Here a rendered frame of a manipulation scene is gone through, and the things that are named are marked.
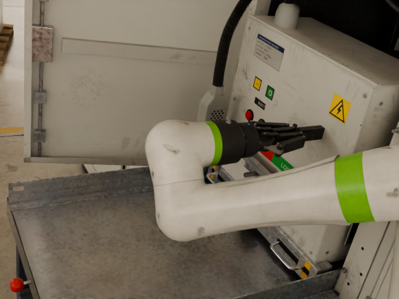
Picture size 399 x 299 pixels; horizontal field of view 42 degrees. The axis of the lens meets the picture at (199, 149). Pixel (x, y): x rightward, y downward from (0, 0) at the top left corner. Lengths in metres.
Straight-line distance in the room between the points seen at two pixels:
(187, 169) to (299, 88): 0.43
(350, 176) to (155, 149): 0.36
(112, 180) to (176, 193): 0.59
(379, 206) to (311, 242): 0.49
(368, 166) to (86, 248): 0.76
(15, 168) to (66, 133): 1.62
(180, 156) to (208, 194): 0.09
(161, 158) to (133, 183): 0.61
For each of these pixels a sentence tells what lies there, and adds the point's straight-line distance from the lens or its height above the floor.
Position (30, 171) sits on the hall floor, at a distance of 3.22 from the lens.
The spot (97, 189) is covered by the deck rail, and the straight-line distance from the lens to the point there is 1.53.
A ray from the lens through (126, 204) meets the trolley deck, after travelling 1.50.
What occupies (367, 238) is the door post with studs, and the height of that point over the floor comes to 1.04.
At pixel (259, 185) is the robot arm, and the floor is 1.25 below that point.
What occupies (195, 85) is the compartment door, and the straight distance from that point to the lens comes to 1.63.
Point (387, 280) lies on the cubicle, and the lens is 1.22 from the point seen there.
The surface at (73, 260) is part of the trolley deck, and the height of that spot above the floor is 0.85.
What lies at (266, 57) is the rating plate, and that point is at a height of 1.31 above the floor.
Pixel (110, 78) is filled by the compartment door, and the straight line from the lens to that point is 1.58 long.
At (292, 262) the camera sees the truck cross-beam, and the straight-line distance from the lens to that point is 1.37.
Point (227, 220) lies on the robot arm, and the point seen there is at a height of 1.18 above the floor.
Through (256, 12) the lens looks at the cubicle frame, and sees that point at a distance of 1.54.
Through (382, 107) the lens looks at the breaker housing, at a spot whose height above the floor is 1.34.
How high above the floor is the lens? 1.71
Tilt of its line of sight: 28 degrees down
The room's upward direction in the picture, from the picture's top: 11 degrees clockwise
